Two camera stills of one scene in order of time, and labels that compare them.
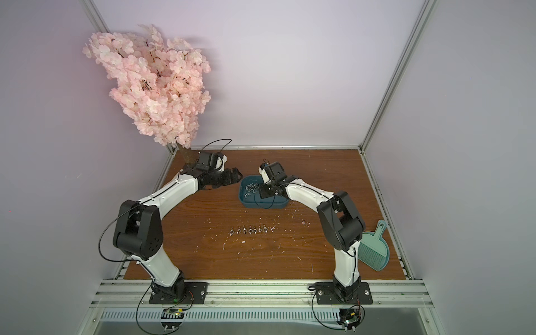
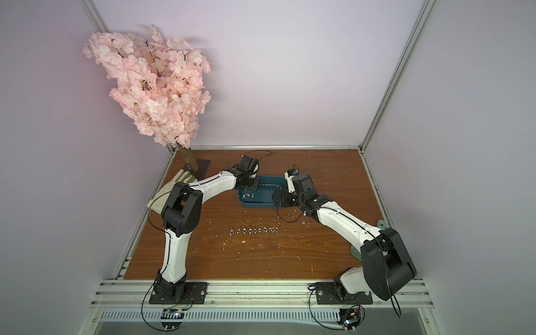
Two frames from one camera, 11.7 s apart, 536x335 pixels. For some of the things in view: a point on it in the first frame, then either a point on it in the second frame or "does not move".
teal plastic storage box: [250, 195] does not move
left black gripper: [229, 179] -> [257, 182]
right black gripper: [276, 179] -> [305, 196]
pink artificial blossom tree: [161, 83] does not move
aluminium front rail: [260, 293] does not move
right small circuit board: [349, 317] does not move
